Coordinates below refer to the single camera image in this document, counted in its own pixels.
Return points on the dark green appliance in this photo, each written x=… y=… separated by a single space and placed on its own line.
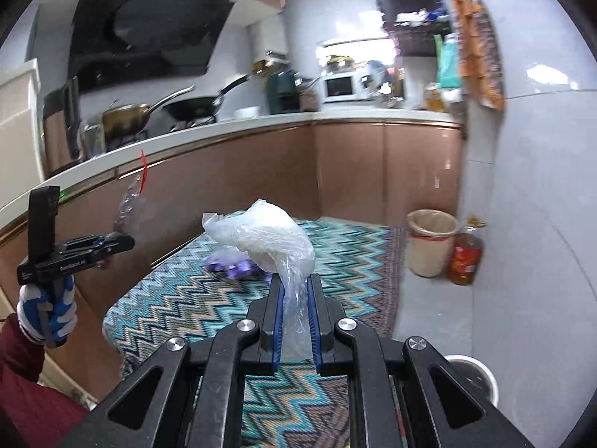
x=280 y=93

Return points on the white refrigerator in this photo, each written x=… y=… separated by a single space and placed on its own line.
x=18 y=140

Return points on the black frying pan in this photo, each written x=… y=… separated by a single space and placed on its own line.
x=193 y=107

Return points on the small yellow bottle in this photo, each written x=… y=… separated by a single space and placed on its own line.
x=433 y=100

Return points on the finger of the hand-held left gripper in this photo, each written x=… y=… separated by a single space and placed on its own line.
x=119 y=242

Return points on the black range hood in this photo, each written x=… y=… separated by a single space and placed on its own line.
x=140 y=32

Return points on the person's left hand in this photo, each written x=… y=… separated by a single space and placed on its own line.
x=65 y=308

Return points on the amber cooking oil bottle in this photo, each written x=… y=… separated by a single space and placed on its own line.
x=466 y=259

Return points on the clear wrapper with red strip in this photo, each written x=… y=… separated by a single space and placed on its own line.
x=133 y=191

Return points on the beige trash bin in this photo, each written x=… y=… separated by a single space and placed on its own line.
x=431 y=242

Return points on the zigzag patterned blanket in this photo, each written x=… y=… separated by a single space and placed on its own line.
x=196 y=308

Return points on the brown rice cooker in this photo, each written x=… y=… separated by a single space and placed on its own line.
x=58 y=130

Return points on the orange patterned hanging cloth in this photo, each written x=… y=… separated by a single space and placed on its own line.
x=480 y=56

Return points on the purple plastic bag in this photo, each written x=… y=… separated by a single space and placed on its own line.
x=233 y=266

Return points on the brown kitchen base cabinets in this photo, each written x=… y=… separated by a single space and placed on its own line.
x=350 y=168

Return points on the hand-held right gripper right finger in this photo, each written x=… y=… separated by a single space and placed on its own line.
x=316 y=322

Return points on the golden pan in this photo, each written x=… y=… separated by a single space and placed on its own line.
x=123 y=119

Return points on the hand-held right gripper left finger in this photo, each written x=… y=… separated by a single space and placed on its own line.
x=278 y=322

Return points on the teal hanging bag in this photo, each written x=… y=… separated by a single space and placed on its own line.
x=448 y=65

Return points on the dark storage rack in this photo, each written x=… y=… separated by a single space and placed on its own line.
x=410 y=32

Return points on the white bowl on floor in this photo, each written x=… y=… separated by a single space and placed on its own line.
x=480 y=378

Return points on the person's left forearm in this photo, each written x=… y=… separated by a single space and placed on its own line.
x=28 y=392

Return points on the white microwave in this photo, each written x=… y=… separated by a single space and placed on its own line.
x=343 y=87

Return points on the clear plastic bag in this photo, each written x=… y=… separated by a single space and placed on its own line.
x=266 y=238

